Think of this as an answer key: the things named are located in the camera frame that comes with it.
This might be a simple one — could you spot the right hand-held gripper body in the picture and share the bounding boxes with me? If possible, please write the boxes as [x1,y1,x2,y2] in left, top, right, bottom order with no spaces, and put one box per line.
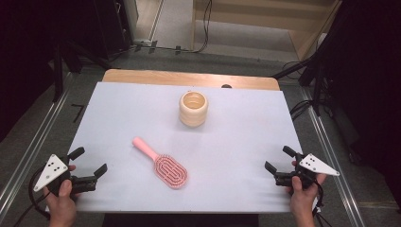
[273,152,340,191]

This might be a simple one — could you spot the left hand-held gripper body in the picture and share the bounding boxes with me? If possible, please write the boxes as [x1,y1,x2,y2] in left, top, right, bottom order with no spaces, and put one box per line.
[33,153,97,197]

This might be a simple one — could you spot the pink hairbrush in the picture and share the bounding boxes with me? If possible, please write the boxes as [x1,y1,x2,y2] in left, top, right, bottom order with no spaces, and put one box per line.
[131,136,189,190]

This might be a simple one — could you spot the beige ribbed cup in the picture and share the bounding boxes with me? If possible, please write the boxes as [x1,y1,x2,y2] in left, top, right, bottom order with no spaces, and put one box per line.
[178,91,209,129]

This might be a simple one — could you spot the person's left hand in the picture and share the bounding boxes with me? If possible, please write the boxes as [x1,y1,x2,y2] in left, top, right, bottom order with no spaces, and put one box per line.
[43,165,78,223]

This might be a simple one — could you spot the person's right hand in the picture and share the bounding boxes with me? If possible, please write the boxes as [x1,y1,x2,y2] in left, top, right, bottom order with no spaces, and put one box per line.
[287,160,327,221]

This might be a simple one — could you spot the black tripod stand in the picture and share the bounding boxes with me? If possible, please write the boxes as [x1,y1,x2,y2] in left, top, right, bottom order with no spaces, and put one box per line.
[272,55,329,117]
[51,39,112,103]

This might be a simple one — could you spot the white board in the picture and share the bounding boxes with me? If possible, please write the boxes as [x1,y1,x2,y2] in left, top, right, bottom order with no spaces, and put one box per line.
[45,81,322,214]

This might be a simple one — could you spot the wooden table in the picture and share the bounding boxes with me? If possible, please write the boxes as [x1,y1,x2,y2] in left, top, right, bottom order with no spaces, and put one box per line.
[102,68,281,92]

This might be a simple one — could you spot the dark cabinet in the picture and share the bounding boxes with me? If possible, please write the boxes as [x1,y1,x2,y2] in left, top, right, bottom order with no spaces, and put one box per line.
[93,0,134,61]

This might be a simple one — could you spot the metal floor rail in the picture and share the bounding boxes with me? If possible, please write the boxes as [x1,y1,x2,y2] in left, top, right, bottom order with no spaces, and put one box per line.
[0,73,74,216]
[300,86,367,227]

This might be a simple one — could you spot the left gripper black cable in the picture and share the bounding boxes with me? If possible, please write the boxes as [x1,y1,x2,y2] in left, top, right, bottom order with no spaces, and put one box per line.
[12,166,52,227]

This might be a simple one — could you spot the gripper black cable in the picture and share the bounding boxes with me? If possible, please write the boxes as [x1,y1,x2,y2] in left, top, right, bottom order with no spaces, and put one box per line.
[311,181,333,227]
[12,166,52,227]

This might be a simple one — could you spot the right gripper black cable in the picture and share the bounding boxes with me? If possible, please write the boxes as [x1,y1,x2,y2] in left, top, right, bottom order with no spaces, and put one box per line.
[311,181,333,227]

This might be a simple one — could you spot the black floor cables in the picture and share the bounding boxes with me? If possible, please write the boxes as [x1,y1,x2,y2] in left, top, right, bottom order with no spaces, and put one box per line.
[288,99,316,121]

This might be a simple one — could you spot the hanging black cable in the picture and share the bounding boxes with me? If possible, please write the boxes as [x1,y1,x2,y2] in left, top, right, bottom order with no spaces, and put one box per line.
[192,0,213,54]

